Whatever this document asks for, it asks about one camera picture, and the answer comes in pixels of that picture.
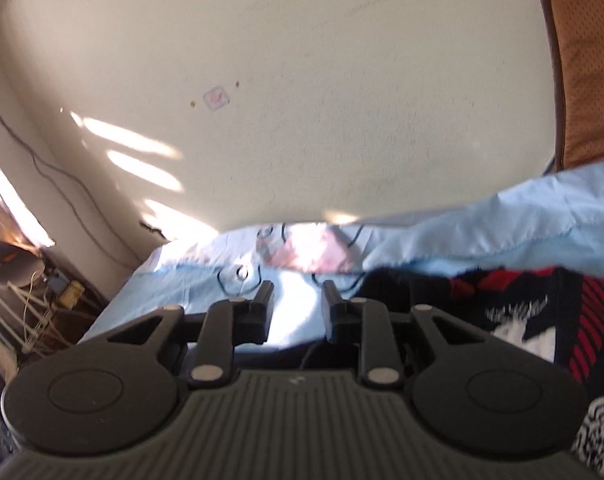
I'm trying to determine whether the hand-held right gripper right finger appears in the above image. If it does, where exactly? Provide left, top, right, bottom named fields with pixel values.
left=322, top=280, right=488, bottom=390

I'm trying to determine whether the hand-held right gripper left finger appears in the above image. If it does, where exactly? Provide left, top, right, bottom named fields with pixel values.
left=104, top=280, right=275, bottom=389

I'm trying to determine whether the black red patterned sock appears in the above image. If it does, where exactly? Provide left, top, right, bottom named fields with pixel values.
left=268, top=265, right=604, bottom=478

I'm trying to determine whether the light blue printed blanket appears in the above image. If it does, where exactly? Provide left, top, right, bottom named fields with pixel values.
left=79, top=157, right=604, bottom=356

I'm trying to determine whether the small blue box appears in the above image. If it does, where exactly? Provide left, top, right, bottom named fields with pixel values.
left=48, top=270, right=72, bottom=295

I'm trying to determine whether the dark round lamp shade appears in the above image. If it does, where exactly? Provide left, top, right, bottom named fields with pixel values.
left=0, top=240, right=45, bottom=286

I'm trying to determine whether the patterned curtain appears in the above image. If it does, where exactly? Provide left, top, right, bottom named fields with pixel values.
left=0, top=122, right=57, bottom=251

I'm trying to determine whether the brown perforated cushion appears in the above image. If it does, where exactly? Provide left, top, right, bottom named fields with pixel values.
left=538, top=0, right=604, bottom=173

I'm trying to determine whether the pink wall sticker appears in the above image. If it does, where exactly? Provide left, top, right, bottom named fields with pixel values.
left=203, top=86, right=231, bottom=111

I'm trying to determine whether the thin wall cable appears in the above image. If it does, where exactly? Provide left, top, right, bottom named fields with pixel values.
left=0, top=94, right=145, bottom=268

